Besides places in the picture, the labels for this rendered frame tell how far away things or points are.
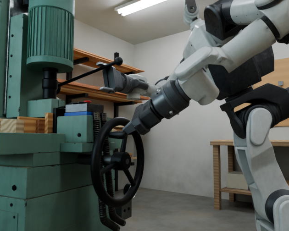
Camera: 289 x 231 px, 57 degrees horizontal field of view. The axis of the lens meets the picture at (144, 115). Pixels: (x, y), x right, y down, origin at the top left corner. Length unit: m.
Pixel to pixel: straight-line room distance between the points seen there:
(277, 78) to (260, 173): 2.98
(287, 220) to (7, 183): 0.96
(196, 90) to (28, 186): 0.54
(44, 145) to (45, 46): 0.39
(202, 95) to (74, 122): 0.43
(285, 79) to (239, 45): 3.33
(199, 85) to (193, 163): 3.73
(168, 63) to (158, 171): 1.88
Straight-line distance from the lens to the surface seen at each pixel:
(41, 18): 1.13
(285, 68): 4.04
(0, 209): 0.96
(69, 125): 0.92
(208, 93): 0.71
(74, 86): 3.53
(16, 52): 1.21
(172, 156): 4.57
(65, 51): 1.09
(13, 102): 1.17
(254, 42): 0.69
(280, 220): 1.14
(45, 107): 1.08
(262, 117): 1.10
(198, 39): 1.06
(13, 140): 0.82
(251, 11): 0.82
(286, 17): 0.71
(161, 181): 4.75
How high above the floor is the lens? 0.88
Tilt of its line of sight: 5 degrees up
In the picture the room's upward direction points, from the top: straight up
